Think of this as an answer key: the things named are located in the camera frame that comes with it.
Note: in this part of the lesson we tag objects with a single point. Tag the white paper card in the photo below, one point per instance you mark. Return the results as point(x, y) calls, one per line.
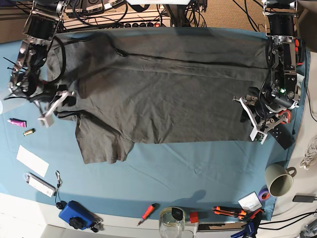
point(32, 161)

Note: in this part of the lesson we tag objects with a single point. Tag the blue black clamp bottom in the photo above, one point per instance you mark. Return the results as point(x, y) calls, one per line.
point(250, 228)

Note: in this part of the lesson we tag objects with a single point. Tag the white packaged stick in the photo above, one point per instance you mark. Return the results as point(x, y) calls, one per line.
point(39, 184)

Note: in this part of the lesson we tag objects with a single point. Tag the key bunch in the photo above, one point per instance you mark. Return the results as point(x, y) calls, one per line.
point(97, 225)

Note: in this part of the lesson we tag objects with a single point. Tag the pink tube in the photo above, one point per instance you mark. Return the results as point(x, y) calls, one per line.
point(17, 122)

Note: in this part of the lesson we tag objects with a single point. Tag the small red block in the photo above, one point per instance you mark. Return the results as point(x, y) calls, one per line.
point(194, 217)

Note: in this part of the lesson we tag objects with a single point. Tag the red tape roll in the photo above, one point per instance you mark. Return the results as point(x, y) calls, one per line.
point(286, 115)

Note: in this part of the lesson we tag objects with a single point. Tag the frosted plastic cup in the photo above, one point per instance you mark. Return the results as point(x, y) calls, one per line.
point(8, 103)

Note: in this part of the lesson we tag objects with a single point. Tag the small brass battery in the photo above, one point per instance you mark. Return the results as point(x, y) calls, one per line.
point(28, 132)

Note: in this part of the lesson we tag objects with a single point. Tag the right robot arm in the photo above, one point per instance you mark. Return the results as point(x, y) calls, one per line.
point(32, 49)

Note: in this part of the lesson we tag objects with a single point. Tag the orange black clamp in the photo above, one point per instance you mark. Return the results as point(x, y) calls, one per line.
point(300, 50)

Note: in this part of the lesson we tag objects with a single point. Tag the grey T-shirt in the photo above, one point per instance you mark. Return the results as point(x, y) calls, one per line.
point(111, 142)

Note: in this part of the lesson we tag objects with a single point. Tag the white small box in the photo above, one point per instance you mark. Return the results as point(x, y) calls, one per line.
point(250, 202)

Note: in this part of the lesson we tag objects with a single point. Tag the white patterned paper booklet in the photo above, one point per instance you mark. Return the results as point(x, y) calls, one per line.
point(300, 79)

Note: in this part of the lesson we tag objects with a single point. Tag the black remote control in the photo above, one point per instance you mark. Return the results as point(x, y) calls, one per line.
point(282, 136)

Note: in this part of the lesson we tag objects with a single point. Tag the orange black utility knife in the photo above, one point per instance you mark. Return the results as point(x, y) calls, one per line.
point(231, 212)

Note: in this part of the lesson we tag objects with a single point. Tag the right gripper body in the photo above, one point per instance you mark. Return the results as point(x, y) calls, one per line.
point(43, 95)

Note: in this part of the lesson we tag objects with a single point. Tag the beige mug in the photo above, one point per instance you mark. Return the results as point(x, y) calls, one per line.
point(279, 180)

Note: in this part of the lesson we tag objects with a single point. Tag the black power adapter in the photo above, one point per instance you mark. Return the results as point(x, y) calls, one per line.
point(304, 199)

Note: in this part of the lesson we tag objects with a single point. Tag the red handled screwdriver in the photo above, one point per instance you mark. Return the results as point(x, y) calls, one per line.
point(148, 212)

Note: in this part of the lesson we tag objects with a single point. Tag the black power strip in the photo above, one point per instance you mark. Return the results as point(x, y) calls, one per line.
point(141, 24)

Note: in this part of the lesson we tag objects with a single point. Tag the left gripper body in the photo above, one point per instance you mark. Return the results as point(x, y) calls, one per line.
point(268, 107)

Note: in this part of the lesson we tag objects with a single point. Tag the blue table cloth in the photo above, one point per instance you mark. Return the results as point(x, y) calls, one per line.
point(193, 175)

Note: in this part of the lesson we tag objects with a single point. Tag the blue box with knob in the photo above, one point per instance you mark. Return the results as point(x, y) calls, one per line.
point(76, 215)

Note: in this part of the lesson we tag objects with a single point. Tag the clear glass jar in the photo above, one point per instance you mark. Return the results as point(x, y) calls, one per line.
point(171, 222)

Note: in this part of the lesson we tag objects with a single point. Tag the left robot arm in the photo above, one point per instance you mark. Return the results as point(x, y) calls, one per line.
point(281, 31)

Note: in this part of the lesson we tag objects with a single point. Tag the purple tape roll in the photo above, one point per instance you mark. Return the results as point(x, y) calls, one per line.
point(263, 194)

